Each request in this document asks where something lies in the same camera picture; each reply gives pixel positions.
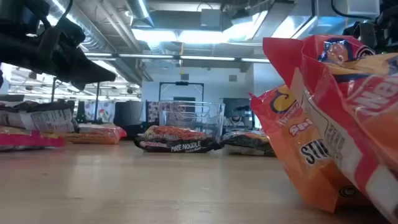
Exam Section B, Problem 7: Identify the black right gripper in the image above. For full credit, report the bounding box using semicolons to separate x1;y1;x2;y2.
343;0;398;54

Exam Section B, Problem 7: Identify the white ceiling unit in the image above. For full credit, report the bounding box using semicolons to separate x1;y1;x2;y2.
334;0;380;16

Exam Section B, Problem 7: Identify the patterned white board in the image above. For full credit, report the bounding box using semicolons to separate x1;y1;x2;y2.
83;101;116;123

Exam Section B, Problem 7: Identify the beef ramen yellow red packet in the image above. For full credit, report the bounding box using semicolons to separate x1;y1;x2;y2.
0;126;66;152

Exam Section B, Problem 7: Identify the person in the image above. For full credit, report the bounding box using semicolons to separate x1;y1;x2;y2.
226;113;249;127

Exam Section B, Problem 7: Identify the dark grey cabinet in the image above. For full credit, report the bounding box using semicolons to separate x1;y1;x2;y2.
113;101;144;128

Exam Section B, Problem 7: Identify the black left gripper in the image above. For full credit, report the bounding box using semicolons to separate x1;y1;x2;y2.
0;20;116;91

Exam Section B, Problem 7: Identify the clear plastic bin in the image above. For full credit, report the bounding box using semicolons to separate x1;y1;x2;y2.
158;100;225;142

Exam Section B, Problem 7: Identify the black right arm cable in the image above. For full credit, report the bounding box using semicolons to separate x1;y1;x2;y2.
331;0;380;20

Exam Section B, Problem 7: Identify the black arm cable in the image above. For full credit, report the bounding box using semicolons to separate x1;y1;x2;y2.
331;0;380;20
57;0;75;25

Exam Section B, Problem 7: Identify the black fire noodle packet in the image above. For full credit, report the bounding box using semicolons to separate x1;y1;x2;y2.
0;100;77;134
133;124;223;153
220;130;276;157

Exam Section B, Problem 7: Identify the ceiling light strip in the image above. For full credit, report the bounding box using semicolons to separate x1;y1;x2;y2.
241;57;271;63
118;53;175;60
180;55;236;62

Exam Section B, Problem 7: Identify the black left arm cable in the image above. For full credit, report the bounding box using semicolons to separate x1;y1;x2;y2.
57;0;75;25

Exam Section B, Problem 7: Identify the shiny metal ventilation duct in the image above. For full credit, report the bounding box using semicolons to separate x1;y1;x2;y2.
126;0;155;28

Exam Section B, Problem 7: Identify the saucy noodles orange red packet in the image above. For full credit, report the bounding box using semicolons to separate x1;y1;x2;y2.
262;34;398;223
63;123;127;145
250;83;371;213

